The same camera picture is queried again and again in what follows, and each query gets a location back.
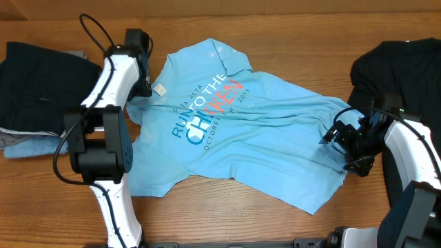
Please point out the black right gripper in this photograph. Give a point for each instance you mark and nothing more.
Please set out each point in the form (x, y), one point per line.
(364, 164)

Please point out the folded black garment on stack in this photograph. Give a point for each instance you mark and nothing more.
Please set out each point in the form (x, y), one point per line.
(38, 86)

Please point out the light blue printed t-shirt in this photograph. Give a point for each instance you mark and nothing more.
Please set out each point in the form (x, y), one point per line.
(212, 115)

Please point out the folded blue garment under stack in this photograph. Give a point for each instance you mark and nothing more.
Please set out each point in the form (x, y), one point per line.
(41, 145)

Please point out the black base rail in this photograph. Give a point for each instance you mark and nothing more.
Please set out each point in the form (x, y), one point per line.
(296, 243)

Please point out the black unfolded shirt pile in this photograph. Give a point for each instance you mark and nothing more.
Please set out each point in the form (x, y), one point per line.
(409, 69)

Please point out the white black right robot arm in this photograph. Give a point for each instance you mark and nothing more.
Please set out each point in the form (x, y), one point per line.
(411, 170)

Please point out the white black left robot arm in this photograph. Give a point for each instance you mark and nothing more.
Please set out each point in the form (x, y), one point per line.
(99, 143)

